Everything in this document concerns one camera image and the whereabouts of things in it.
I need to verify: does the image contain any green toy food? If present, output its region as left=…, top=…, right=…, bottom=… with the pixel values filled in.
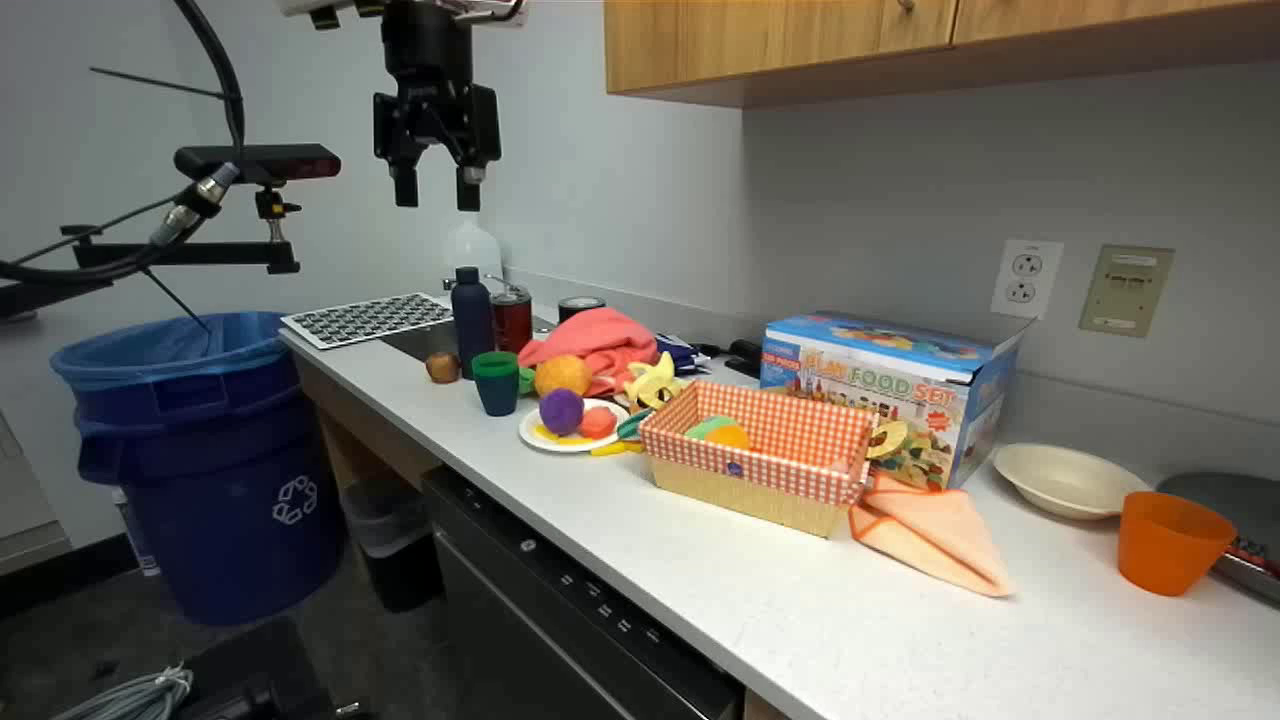
left=679, top=413, right=741, bottom=444

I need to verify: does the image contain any pink cloth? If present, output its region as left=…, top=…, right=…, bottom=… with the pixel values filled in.
left=517, top=304, right=663, bottom=398

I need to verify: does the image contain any blue bottle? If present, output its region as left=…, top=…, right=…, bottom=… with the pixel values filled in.
left=450, top=265, right=499, bottom=367

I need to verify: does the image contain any dark red jar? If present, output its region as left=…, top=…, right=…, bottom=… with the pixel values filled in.
left=487, top=282, right=538, bottom=357

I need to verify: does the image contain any orange plastic cup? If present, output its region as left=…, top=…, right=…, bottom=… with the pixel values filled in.
left=1117, top=488, right=1239, bottom=598

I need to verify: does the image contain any black dishwasher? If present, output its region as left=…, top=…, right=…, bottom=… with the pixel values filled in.
left=422, top=462, right=743, bottom=720

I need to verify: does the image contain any red checkered box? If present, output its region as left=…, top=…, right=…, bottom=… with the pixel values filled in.
left=640, top=380, right=876, bottom=543

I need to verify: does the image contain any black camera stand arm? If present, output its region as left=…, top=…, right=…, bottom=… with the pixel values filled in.
left=0, top=183, right=304, bottom=325

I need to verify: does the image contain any black bar camera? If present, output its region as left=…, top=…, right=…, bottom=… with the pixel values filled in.
left=172, top=139, right=345, bottom=188

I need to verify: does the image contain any dark green cup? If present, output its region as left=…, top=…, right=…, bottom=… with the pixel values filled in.
left=470, top=349, right=525, bottom=418

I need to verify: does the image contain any small black waste bin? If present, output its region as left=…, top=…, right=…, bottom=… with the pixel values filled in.
left=342, top=471, right=450, bottom=615

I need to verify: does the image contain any light gray floor bag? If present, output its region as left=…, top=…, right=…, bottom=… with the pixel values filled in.
left=51, top=663, right=199, bottom=720

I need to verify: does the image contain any beige bowl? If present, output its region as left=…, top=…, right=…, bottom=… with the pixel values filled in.
left=990, top=439, right=1152, bottom=522

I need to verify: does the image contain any orange plush ball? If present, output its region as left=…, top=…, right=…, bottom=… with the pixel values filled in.
left=532, top=350, right=592, bottom=398

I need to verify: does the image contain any yellow plate with toy food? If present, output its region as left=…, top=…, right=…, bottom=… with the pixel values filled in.
left=517, top=395, right=633, bottom=459

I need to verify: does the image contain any beige wall plate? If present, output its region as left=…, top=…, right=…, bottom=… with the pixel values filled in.
left=1077, top=238, right=1182, bottom=340

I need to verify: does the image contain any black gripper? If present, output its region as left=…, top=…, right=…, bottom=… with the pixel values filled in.
left=368, top=81, right=504, bottom=215

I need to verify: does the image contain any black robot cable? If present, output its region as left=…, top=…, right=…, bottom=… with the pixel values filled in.
left=0, top=0, right=252, bottom=288

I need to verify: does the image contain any wooden wall cabinet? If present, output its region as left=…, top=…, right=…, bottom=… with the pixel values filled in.
left=601, top=0, right=1280, bottom=112

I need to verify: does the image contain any blue recycling bin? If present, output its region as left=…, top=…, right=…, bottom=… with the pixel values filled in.
left=50, top=307, right=353, bottom=633

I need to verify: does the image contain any white power outlet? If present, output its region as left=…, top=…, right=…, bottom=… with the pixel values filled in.
left=990, top=235, right=1070, bottom=325

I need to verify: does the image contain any orange folded napkin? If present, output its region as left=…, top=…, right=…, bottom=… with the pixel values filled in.
left=850, top=471, right=1016, bottom=598

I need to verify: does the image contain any purple plushie ball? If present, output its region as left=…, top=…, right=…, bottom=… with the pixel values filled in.
left=538, top=388, right=588, bottom=439

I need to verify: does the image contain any play food cardboard box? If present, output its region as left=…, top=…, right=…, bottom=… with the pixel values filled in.
left=755, top=311, right=1024, bottom=490

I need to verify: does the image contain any gridded dish rack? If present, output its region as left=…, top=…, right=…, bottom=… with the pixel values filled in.
left=275, top=288, right=459, bottom=357

